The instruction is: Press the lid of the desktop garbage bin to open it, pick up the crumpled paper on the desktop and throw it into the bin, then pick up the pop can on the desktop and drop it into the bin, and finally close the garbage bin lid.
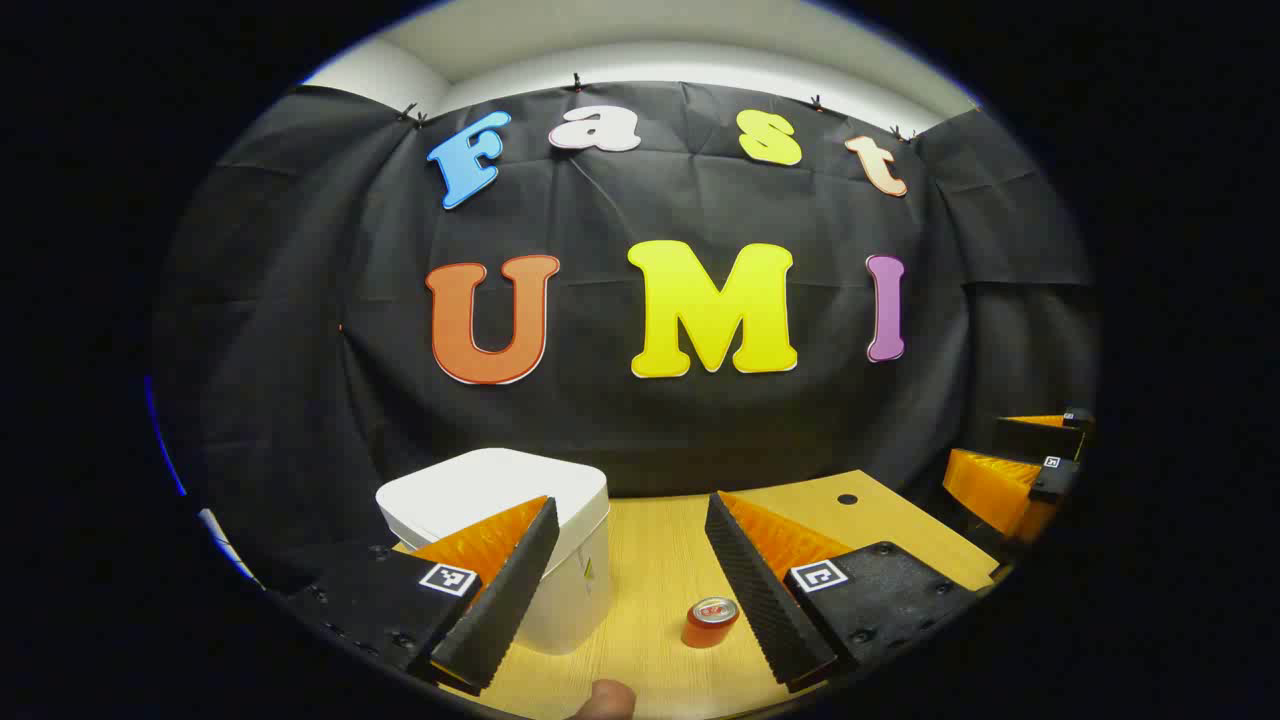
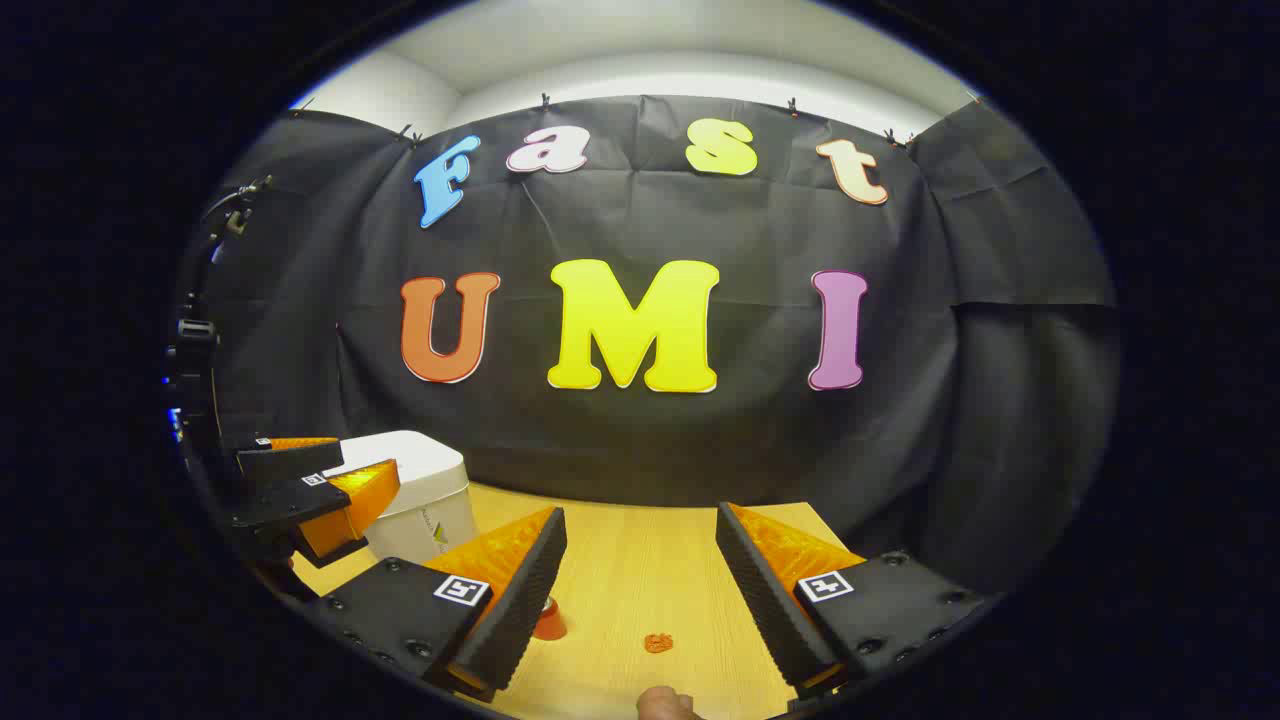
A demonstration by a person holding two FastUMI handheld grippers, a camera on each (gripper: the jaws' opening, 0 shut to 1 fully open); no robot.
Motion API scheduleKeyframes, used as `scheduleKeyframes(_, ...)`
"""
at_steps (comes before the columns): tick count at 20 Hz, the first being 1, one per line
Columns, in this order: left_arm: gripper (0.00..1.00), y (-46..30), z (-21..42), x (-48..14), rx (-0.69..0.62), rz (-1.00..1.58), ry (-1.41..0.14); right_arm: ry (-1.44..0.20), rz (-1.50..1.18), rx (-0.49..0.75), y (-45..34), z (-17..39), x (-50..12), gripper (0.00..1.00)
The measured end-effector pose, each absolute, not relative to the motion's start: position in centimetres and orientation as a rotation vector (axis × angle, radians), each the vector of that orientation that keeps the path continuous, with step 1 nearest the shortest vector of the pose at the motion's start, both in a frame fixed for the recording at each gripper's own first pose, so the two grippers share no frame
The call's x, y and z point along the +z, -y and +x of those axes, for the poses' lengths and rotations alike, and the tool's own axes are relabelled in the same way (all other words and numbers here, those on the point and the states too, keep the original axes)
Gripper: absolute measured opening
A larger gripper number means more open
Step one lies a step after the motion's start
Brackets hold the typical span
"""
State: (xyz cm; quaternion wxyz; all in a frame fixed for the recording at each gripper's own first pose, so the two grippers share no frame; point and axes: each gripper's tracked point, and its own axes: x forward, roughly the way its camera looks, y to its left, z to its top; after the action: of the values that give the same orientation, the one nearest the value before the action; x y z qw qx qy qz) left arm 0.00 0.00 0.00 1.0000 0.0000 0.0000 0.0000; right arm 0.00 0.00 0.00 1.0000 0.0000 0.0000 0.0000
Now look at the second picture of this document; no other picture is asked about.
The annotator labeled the wooden desktop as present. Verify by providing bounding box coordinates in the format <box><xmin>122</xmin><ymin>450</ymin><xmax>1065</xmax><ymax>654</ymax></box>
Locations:
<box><xmin>290</xmin><ymin>480</ymin><xmax>861</xmax><ymax>720</ymax></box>

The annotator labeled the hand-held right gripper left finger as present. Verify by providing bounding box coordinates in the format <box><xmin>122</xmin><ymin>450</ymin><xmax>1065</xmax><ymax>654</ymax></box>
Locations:
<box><xmin>305</xmin><ymin>505</ymin><xmax>569</xmax><ymax>703</ymax></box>

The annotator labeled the black backdrop cloth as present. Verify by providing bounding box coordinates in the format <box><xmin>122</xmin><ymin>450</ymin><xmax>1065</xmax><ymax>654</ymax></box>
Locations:
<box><xmin>200</xmin><ymin>95</ymin><xmax>1126</xmax><ymax>591</ymax></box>

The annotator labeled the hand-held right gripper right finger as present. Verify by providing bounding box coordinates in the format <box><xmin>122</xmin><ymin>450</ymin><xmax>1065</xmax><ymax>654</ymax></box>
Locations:
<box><xmin>715</xmin><ymin>502</ymin><xmax>1001</xmax><ymax>701</ymax></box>

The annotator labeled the black equipment stand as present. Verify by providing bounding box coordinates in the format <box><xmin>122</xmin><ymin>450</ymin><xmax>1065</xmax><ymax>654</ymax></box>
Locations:
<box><xmin>165</xmin><ymin>175</ymin><xmax>276</xmax><ymax>451</ymax></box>

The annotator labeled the white desktop garbage bin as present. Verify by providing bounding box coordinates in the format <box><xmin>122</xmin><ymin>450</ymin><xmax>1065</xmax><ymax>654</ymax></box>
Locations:
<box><xmin>322</xmin><ymin>430</ymin><xmax>479</xmax><ymax>576</ymax></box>

